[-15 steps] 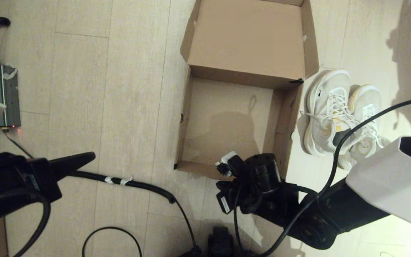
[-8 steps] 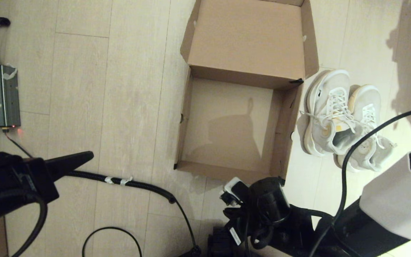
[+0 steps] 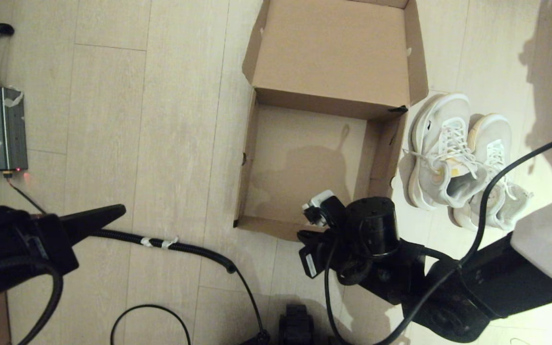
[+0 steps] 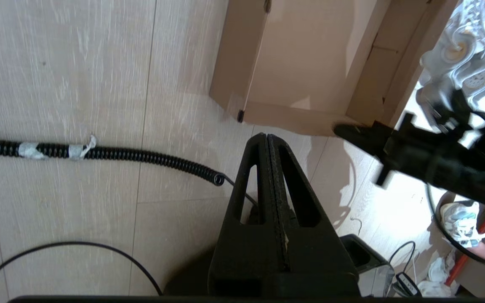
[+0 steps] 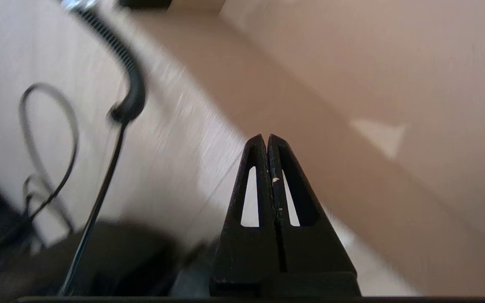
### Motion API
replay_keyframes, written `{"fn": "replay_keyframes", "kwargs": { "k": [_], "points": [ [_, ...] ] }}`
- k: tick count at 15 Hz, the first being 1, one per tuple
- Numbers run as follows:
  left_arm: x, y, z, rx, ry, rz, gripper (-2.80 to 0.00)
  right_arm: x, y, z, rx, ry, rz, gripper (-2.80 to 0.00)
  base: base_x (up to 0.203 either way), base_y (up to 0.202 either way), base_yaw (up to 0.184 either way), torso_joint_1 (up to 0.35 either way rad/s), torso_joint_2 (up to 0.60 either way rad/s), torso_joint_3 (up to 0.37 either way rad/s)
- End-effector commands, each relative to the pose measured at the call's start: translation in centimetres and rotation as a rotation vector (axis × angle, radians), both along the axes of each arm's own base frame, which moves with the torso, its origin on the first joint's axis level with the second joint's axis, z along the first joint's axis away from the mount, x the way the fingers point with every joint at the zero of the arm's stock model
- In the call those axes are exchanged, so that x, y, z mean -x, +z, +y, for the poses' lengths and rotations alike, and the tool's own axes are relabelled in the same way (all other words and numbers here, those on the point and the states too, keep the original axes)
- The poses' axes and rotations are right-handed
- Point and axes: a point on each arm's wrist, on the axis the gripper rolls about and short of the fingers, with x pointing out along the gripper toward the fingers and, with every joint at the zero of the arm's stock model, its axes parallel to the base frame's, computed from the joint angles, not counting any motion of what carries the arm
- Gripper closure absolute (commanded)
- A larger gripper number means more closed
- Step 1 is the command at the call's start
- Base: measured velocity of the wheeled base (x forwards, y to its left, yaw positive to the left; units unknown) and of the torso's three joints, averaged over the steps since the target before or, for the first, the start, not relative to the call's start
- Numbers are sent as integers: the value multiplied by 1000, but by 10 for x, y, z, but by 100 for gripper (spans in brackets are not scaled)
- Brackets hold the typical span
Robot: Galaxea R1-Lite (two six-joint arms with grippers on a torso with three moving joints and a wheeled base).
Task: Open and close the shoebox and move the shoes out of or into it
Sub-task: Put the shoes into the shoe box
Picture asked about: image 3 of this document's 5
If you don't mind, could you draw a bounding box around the white mesh lace-up sneaker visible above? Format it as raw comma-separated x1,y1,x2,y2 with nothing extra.
398,93,490,211
448,114,534,232

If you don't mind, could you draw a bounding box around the brown cardboard shoe box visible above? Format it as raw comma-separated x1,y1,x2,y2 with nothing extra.
233,0,429,242

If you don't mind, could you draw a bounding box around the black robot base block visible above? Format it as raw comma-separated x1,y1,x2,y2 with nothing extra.
278,303,316,345

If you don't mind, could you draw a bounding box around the grey power supply unit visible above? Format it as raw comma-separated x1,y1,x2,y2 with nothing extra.
0,86,28,172

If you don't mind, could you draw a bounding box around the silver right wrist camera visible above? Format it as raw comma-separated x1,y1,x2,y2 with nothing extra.
302,190,346,227

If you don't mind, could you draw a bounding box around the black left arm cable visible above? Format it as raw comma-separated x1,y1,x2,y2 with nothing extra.
0,259,64,345

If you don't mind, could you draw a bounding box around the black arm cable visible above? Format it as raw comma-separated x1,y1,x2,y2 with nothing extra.
0,259,64,345
324,129,552,345

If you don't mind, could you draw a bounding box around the thin black cable loop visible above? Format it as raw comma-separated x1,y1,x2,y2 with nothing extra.
111,304,193,345

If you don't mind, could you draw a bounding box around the black corrugated cable white tape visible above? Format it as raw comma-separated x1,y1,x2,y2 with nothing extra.
7,172,272,345

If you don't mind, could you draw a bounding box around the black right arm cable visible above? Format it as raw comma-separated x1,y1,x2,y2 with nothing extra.
324,129,552,345

